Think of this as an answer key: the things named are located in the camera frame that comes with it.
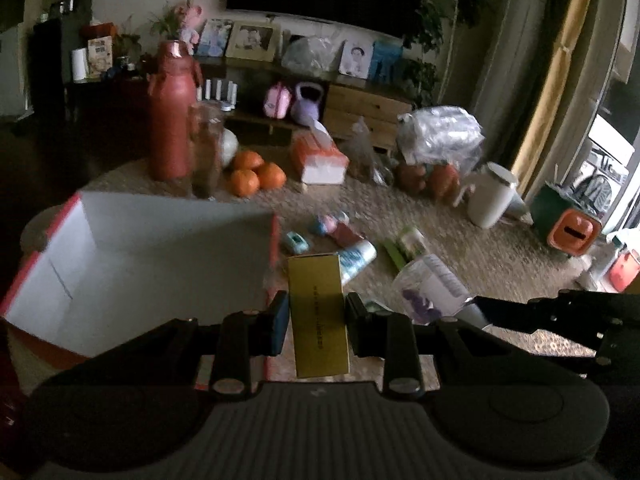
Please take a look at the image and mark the clear jar purple contents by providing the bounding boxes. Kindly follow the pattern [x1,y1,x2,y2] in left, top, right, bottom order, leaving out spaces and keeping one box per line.
[393,254,472,325]

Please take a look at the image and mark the yellow rectangular box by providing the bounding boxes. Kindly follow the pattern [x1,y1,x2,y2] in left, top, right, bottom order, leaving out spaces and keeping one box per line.
[288,254,349,379]

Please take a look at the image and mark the white blue tube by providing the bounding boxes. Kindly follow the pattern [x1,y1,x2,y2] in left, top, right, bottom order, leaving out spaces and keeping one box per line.
[337,240,378,285]

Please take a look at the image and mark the green white bottle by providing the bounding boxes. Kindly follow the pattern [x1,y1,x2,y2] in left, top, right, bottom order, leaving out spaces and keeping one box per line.
[382,226,427,271]

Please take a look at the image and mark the pink small figurine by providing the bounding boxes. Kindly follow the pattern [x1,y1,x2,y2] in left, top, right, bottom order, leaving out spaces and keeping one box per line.
[309,211,350,236]

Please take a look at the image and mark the orange green bin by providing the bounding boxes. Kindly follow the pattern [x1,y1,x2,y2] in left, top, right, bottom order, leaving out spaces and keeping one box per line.
[529,183,602,257]

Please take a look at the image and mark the red white cardboard box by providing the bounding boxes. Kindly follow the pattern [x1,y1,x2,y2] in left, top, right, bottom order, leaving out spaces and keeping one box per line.
[1,192,277,358]

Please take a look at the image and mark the orange fruit left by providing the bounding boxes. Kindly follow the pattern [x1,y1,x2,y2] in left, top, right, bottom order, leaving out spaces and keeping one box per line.
[230,169,260,197]

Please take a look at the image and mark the orange fruit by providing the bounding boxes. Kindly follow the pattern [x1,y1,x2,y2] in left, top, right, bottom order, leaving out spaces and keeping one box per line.
[256,162,286,190]
[230,169,260,197]
[233,150,265,170]

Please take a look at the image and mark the orange fruit right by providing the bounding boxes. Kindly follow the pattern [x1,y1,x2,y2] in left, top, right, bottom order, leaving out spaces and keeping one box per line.
[256,162,286,190]

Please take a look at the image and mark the white mug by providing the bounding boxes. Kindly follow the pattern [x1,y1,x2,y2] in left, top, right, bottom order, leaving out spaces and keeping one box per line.
[452,162,518,230]

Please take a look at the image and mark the orange fruit middle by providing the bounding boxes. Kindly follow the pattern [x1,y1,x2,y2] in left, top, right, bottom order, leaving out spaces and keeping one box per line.
[233,150,265,170]

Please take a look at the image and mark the orange tissue pack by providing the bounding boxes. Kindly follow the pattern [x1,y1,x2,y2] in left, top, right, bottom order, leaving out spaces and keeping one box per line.
[290,120,349,185]

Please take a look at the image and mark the white round ball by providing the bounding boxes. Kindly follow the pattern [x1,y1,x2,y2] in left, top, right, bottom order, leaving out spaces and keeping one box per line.
[221,128,239,168]

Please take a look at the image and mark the white plastic bag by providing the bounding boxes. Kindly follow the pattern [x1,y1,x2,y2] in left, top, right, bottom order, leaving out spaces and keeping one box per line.
[396,106,485,174]

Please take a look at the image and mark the clear glass jar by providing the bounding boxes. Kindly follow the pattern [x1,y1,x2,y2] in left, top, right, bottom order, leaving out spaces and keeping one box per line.
[189,101,224,200]

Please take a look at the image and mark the purple kettlebell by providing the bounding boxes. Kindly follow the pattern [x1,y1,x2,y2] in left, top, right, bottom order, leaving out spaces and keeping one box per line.
[291,82,323,127]

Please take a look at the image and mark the wooden tv cabinet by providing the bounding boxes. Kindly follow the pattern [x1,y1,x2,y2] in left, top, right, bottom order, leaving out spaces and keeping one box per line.
[198,56,412,151]

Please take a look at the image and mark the pink small bag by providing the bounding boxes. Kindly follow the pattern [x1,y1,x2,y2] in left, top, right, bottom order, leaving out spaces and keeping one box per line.
[264,82,292,120]

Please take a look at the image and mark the white wifi router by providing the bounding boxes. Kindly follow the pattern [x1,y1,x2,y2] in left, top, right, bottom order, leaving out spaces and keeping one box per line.
[196,79,238,113]

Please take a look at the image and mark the tall red thermos bottle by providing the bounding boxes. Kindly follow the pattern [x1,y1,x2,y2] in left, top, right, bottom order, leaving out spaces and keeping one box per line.
[148,40,203,181]

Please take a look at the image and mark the pink plush toy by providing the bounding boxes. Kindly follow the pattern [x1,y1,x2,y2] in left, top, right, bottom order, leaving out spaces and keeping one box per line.
[175,0,203,54]

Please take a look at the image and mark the white paper roll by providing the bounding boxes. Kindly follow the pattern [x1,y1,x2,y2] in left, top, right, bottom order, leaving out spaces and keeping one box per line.
[70,48,89,82]

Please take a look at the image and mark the portrait photo frame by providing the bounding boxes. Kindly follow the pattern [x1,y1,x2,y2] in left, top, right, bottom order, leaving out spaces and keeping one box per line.
[338,40,373,79]

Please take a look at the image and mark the beige photo frame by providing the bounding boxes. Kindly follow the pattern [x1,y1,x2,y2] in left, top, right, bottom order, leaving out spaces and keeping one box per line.
[226,21,281,63]

